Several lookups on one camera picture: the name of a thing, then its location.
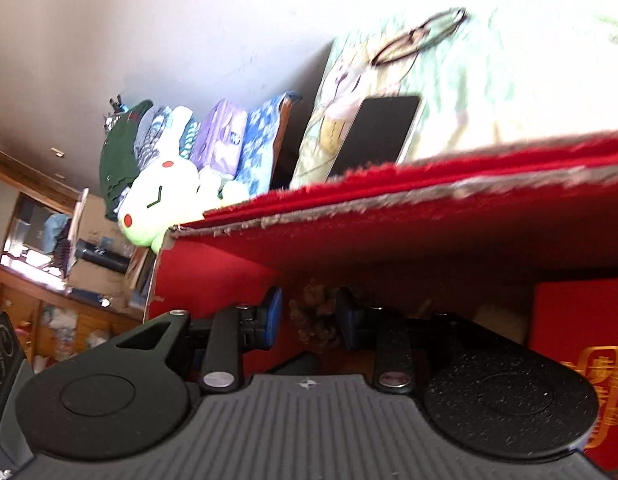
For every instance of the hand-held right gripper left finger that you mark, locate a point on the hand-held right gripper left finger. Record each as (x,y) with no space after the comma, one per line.
(272,317)

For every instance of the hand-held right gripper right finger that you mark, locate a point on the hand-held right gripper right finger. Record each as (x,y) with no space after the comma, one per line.
(346,317)

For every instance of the brown pine cone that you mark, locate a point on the brown pine cone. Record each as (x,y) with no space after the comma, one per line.
(314,310)

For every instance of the large red cardboard box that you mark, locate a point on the large red cardboard box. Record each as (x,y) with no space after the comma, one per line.
(389,220)

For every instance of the small red gift box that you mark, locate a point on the small red gift box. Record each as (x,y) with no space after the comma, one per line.
(579,320)

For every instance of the wooden cabinet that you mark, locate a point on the wooden cabinet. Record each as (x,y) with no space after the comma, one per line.
(19,305)

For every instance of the brown cardboard box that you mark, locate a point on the brown cardboard box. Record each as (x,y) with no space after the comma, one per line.
(104,282)

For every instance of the black tube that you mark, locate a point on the black tube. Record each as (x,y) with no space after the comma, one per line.
(101,256)

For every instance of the light green plush toy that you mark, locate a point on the light green plush toy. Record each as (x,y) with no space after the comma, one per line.
(159,195)

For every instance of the black tablet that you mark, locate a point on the black tablet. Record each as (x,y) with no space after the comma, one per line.
(379,130)

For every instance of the dark green garment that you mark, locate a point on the dark green garment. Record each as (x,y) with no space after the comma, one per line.
(119,160)

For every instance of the printed bedsheet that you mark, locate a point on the printed bedsheet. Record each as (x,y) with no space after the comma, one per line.
(514,85)

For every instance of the thin frame glasses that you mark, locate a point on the thin frame glasses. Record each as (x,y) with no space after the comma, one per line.
(409,42)

